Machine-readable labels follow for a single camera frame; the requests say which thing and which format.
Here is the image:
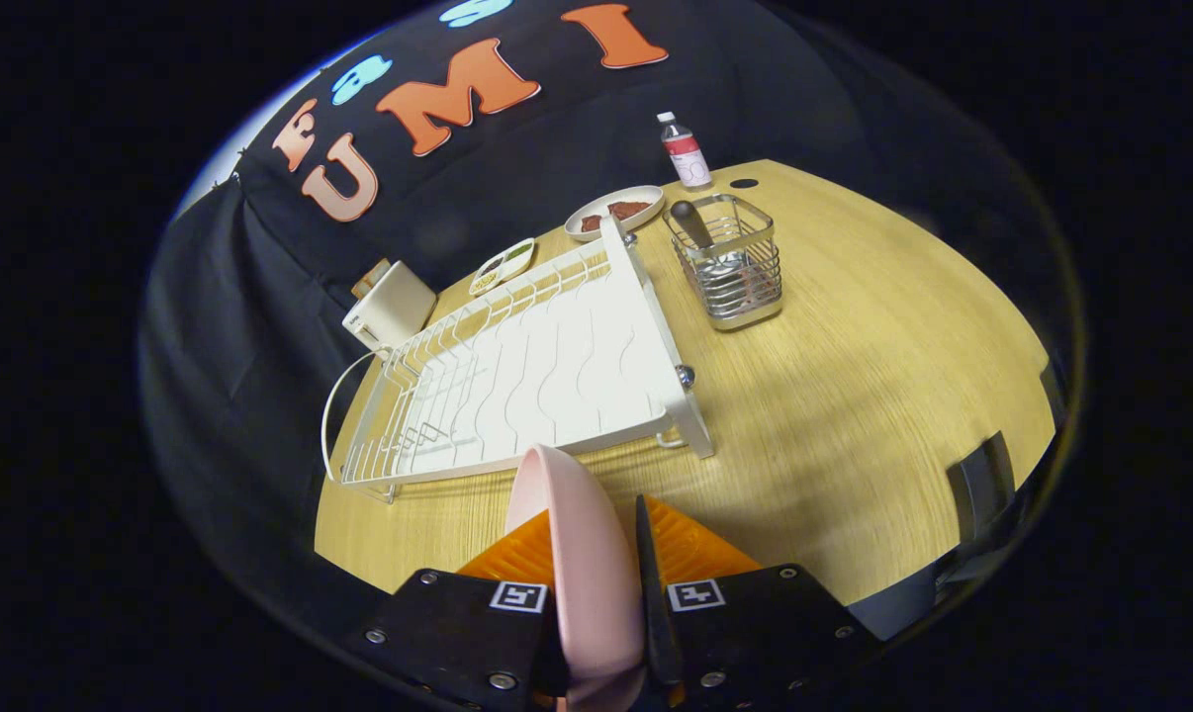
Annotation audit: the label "white divided sauce tray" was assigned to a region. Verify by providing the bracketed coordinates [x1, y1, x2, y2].
[469, 237, 537, 297]

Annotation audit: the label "red label water bottle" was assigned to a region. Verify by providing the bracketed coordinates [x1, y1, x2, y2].
[656, 111, 713, 190]

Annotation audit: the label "red meat slices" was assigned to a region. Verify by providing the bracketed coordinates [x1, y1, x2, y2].
[582, 201, 654, 233]

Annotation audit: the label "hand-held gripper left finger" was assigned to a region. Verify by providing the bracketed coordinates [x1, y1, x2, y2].
[359, 509, 570, 712]

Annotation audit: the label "white plate with meat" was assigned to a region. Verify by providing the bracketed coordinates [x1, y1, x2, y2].
[565, 185, 667, 242]

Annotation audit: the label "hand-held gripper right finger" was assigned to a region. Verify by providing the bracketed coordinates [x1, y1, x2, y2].
[636, 494, 884, 709]

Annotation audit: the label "dark grey chair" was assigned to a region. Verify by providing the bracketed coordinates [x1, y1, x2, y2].
[938, 431, 1021, 594]

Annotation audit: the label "dark-handled spoon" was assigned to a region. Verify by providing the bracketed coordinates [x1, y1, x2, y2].
[670, 200, 756, 298]

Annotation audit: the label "pink plate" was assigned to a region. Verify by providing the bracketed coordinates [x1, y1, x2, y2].
[505, 444, 647, 709]

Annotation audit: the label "metal wire basket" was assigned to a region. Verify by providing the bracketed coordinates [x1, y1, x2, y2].
[664, 194, 784, 331]

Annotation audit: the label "white dish rack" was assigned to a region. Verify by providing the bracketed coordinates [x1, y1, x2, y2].
[321, 216, 716, 492]

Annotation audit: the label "white toaster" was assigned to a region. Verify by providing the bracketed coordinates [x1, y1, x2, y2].
[342, 260, 439, 350]

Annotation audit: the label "black backdrop cloth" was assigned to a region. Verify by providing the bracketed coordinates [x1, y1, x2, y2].
[141, 0, 1053, 604]

